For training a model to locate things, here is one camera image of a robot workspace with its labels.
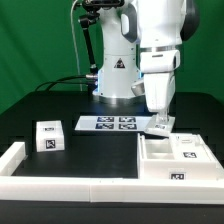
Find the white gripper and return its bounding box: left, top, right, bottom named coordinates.
left=140, top=50, right=180, bottom=124

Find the white cabinet door panel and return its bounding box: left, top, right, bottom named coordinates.
left=144, top=115, right=175, bottom=137
left=169, top=133, right=213, bottom=162

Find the white cabinet body box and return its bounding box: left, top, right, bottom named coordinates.
left=137, top=135, right=224, bottom=180

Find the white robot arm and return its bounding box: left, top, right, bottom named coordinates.
left=93, top=0, right=199, bottom=126

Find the white cabinet top block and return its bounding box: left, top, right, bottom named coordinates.
left=36, top=120, right=65, bottom=152

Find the white U-shaped fence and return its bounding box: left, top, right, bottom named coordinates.
left=0, top=142, right=224, bottom=205

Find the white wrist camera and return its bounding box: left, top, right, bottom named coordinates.
left=131, top=81, right=145, bottom=97

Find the white marker base plate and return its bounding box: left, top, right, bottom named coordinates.
left=75, top=116, right=150, bottom=132

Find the black cable bundle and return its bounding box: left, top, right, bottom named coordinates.
left=35, top=75, right=98, bottom=92

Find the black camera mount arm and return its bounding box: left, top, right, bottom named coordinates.
left=79, top=0, right=124, bottom=80

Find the grey thin cable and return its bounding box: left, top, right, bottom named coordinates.
left=69, top=0, right=84, bottom=92

